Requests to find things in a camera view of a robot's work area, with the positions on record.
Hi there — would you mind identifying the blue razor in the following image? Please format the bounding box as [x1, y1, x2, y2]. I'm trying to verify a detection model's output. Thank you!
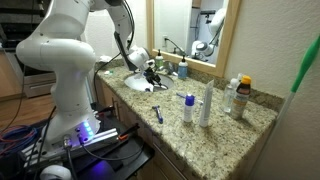
[151, 105, 164, 125]

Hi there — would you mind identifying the green and white broom handle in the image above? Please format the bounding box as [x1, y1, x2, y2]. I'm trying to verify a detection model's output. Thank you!
[273, 33, 320, 128]

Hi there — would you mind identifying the wood framed wall mirror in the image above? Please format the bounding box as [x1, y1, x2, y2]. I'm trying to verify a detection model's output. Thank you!
[145, 0, 242, 78]

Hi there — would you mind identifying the white bottle with blue cap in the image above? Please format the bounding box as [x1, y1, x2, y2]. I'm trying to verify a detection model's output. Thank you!
[182, 94, 196, 123]

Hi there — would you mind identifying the blue soap pump bottle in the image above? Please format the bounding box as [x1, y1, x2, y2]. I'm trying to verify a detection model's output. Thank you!
[177, 54, 189, 80]

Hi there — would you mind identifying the tall white cream tube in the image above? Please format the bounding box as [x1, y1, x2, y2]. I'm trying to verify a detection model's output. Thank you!
[198, 79, 215, 128]

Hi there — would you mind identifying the green soap pump bottle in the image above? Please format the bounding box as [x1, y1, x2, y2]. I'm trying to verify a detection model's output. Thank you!
[154, 49, 165, 71]

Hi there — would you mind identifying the blue and orange cable coil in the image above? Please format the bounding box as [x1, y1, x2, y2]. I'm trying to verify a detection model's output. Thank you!
[0, 124, 39, 156]

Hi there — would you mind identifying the black orange clamp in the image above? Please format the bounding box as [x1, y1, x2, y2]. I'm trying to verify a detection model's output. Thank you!
[96, 105, 115, 118]
[118, 123, 141, 141]

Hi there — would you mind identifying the orange capped sunscreen spray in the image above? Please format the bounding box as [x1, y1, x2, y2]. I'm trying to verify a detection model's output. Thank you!
[229, 75, 252, 120]

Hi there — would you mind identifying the grey drawer cabinet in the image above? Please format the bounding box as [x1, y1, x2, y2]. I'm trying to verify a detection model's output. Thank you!
[23, 71, 57, 99]

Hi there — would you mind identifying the chrome faucet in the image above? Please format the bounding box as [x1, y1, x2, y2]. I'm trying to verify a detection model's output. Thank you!
[158, 60, 179, 77]

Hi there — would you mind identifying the black base cable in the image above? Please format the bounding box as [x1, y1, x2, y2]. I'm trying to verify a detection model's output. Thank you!
[79, 134, 144, 162]

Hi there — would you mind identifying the wooden vanity cabinet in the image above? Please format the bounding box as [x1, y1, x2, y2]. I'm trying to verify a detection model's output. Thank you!
[96, 78, 201, 180]

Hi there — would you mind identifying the white round dome device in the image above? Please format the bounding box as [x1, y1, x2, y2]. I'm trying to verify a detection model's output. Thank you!
[39, 164, 73, 180]

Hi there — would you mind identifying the black power cable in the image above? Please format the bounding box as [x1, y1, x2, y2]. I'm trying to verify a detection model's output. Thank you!
[93, 51, 123, 104]

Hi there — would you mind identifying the black cart platform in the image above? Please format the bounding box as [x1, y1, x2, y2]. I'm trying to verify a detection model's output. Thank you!
[76, 109, 156, 180]

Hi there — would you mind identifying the white oval sink basin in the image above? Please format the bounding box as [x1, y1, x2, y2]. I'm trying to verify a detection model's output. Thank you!
[123, 72, 175, 93]

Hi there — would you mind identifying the aluminium robot base mount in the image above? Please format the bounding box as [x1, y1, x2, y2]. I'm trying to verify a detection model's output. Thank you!
[19, 128, 119, 168]

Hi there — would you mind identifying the clear plastic bottle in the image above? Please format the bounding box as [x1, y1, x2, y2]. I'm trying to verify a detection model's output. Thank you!
[221, 72, 244, 114]

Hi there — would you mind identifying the white tissue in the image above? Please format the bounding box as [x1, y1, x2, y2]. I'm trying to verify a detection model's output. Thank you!
[99, 55, 113, 64]

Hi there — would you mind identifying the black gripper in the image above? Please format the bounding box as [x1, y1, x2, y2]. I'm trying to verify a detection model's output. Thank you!
[143, 65, 163, 87]

